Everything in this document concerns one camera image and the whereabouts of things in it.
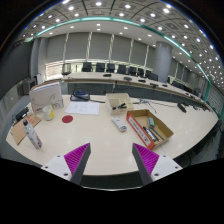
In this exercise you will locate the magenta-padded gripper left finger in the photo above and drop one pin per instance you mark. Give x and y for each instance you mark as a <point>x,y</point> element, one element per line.
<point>76,158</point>

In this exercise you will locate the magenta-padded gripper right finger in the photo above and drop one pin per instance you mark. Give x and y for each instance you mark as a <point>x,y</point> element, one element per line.
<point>146,158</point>

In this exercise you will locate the clear water bottle black cap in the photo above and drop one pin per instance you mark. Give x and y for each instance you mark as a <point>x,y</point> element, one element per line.
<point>32,135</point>

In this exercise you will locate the dark grey pen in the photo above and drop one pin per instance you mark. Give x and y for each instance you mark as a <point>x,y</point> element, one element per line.
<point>150,133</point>

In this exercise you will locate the red-edged brown cardboard box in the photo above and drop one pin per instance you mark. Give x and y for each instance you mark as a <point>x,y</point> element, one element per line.
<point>135,125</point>

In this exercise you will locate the small teal case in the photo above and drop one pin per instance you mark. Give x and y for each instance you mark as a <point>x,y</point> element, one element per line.
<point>151,122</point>

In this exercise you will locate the flat round red coaster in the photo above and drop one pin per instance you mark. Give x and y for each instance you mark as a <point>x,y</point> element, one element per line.
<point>67,119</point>

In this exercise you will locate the white remote control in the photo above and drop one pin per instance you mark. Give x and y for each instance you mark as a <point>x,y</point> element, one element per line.
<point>119,123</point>

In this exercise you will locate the white printed paper sheet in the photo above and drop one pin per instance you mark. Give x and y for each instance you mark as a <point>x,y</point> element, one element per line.
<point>82,108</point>

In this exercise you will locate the white cup with yellow tag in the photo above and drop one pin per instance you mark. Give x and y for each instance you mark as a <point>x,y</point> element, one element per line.
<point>48,113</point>

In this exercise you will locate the black marker pen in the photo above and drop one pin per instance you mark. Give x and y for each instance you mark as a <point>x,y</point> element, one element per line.
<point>119,106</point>

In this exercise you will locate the black conference microphone console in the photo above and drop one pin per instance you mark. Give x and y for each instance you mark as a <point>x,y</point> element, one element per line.
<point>80,96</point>

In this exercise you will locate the black desk microphone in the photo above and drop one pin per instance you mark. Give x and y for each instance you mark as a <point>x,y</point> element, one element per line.
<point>181,107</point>

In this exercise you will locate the brown paper envelope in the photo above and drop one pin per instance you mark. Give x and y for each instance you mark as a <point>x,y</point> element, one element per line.
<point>20,131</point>

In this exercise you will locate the open white cardboard box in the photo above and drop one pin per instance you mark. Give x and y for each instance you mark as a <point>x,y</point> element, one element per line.
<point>116,99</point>

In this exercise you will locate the white copy paper carton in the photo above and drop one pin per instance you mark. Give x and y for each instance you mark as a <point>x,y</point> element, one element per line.
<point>45,96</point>

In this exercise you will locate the black power adapter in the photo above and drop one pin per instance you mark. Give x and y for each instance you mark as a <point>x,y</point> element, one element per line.
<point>20,113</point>

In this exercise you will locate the long curved conference desk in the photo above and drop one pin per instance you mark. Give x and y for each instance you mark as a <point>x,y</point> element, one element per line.
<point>100,87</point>

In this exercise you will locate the row of black office chairs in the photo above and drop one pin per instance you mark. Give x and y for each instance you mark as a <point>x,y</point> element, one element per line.
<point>100,67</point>

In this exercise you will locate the ceiling lights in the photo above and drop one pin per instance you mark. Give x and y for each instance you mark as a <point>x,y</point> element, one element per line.
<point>98,4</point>

